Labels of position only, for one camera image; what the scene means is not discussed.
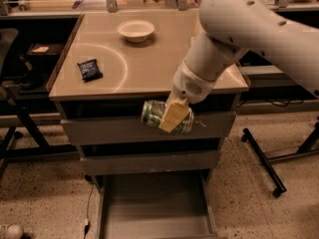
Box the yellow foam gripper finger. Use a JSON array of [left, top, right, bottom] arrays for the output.
[[159, 99, 189, 132]]

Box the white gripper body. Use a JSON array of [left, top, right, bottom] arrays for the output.
[[171, 61, 217, 104]]

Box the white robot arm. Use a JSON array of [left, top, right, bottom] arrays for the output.
[[159, 0, 319, 132]]

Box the top grey drawer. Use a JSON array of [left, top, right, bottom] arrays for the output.
[[61, 112, 236, 145]]

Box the grey drawer cabinet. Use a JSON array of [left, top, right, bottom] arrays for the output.
[[49, 11, 248, 187]]

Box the open bottom grey drawer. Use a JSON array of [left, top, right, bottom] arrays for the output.
[[95, 171, 219, 239]]

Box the middle grey drawer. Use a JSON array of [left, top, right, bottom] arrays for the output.
[[81, 150, 221, 175]]

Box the white paper bowl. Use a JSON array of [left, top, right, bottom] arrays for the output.
[[117, 20, 155, 43]]

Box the dark blue snack packet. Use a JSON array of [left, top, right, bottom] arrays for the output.
[[78, 59, 103, 82]]

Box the black wheeled stand leg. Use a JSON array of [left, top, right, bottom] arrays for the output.
[[241, 120, 319, 198]]

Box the white ball on floor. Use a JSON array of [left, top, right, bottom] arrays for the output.
[[0, 224, 24, 239]]

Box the white cable on floor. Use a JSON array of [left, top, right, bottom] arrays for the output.
[[83, 182, 96, 239]]

